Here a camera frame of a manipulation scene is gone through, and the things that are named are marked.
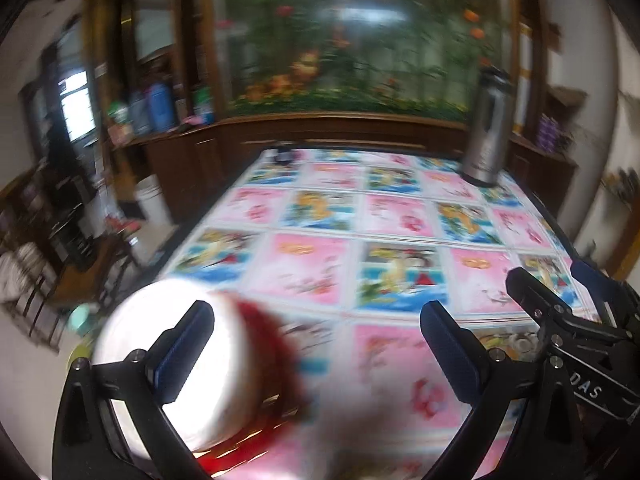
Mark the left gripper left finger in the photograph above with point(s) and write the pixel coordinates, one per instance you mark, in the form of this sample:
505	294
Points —
173	355

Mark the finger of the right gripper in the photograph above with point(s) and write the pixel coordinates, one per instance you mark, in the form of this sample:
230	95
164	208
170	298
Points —
617	302
543	306

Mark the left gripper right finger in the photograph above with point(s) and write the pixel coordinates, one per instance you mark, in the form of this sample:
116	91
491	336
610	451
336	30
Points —
460	355

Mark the white bowl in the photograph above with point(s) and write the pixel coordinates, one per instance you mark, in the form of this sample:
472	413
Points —
221	393

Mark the teal cup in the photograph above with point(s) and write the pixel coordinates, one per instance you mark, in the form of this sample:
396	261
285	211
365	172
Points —
82	319

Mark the dark wooden chair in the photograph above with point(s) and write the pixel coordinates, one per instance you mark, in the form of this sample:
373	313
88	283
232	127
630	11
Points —
51	266

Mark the white plastic bucket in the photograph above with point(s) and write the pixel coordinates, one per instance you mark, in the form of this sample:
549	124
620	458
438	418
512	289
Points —
151	201

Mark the colourful patterned tablecloth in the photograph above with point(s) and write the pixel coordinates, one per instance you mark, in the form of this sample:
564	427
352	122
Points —
343	249

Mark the purple bottles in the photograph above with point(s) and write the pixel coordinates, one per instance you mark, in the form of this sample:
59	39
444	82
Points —
548	134

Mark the wooden cabinet counter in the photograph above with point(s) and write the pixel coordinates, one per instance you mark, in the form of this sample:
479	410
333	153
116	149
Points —
193	165

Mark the stainless steel thermos jug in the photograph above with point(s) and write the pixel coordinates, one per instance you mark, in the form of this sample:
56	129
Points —
490	128

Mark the small black jar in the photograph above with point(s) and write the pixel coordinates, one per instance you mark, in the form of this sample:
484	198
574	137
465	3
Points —
284	154

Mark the blue water jug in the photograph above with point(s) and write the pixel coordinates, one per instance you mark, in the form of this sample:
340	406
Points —
161	107

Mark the flower mural glass panel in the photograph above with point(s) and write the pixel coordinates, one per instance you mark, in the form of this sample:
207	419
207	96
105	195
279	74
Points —
406	57

